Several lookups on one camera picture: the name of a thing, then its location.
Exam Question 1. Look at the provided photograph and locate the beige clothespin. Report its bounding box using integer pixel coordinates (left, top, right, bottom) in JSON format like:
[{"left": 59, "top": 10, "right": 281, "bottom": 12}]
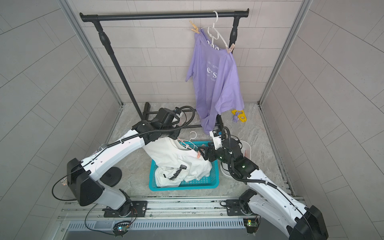
[{"left": 189, "top": 21, "right": 200, "bottom": 34}]

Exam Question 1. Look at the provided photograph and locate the right circuit board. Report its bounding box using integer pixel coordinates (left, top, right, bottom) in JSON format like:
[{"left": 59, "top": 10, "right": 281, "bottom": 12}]
[{"left": 243, "top": 217, "right": 261, "bottom": 234}]

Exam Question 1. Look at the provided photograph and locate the white garment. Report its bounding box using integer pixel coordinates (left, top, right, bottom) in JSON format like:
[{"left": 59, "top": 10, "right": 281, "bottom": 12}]
[{"left": 143, "top": 137, "right": 212, "bottom": 188}]

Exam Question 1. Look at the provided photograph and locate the circuit board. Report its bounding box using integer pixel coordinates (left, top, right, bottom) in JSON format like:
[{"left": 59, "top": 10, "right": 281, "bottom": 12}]
[
  {"left": 113, "top": 221, "right": 132, "bottom": 237},
  {"left": 243, "top": 217, "right": 261, "bottom": 234}
]

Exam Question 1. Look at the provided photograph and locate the white plastic hanger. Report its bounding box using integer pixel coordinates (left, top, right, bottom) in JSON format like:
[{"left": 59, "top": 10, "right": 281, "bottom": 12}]
[
  {"left": 182, "top": 131, "right": 197, "bottom": 143},
  {"left": 201, "top": 11, "right": 230, "bottom": 53}
]

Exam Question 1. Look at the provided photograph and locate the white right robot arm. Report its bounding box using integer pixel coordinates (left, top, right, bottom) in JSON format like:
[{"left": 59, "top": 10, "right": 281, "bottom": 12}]
[{"left": 199, "top": 139, "right": 329, "bottom": 240}]

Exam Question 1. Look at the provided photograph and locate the purple t-shirt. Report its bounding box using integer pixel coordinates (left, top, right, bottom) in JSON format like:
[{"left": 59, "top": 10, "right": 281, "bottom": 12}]
[{"left": 186, "top": 29, "right": 244, "bottom": 135}]

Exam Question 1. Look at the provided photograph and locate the white plastic clothespin tray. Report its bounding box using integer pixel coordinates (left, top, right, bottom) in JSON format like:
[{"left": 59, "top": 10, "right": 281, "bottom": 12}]
[{"left": 220, "top": 141, "right": 252, "bottom": 179}]

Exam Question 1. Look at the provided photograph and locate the black metal clothes rack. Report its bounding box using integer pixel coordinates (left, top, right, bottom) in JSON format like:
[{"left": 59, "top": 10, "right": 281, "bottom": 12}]
[{"left": 79, "top": 9, "right": 250, "bottom": 120}]

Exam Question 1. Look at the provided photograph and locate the left circuit board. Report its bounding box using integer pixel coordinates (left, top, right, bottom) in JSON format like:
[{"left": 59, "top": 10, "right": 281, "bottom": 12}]
[{"left": 113, "top": 221, "right": 132, "bottom": 237}]

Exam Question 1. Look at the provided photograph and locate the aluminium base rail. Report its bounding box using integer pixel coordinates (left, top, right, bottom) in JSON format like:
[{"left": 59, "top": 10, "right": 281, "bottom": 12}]
[{"left": 51, "top": 198, "right": 269, "bottom": 239}]

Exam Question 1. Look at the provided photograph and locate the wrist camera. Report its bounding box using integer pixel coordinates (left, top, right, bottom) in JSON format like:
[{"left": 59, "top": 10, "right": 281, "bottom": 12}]
[
  {"left": 210, "top": 129, "right": 223, "bottom": 150},
  {"left": 174, "top": 108, "right": 184, "bottom": 121}
]

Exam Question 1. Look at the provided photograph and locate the teal plastic laundry basket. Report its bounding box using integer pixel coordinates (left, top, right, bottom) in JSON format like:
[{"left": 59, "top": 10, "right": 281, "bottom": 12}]
[{"left": 149, "top": 141, "right": 219, "bottom": 192}]

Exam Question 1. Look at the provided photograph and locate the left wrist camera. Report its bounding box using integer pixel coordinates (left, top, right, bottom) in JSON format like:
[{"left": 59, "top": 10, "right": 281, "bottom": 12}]
[{"left": 174, "top": 108, "right": 184, "bottom": 121}]

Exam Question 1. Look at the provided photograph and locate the yellow plastic triangle toy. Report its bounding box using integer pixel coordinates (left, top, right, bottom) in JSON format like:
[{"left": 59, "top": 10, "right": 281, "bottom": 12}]
[{"left": 231, "top": 110, "right": 247, "bottom": 123}]

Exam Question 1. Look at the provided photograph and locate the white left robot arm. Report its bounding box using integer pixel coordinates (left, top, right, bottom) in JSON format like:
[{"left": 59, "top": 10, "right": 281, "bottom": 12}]
[{"left": 67, "top": 108, "right": 183, "bottom": 216}]

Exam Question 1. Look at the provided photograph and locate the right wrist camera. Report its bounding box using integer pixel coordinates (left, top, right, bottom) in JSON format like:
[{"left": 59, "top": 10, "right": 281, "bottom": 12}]
[{"left": 210, "top": 129, "right": 223, "bottom": 150}]

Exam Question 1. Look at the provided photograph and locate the black round base stand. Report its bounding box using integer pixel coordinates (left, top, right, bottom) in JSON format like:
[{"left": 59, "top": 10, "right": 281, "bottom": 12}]
[{"left": 100, "top": 167, "right": 123, "bottom": 187}]

